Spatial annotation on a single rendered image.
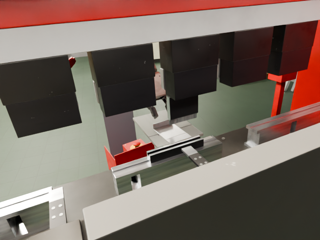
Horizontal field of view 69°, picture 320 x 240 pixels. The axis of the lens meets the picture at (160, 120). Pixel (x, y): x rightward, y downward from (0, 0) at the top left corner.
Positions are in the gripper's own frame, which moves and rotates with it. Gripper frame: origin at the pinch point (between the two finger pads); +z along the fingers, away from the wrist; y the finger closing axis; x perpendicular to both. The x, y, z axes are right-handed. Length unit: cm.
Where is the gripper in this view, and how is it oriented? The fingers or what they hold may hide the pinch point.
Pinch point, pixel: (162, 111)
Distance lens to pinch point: 87.3
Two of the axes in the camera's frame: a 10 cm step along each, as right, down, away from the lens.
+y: 8.8, -2.7, 4.0
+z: 3.6, 9.2, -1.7
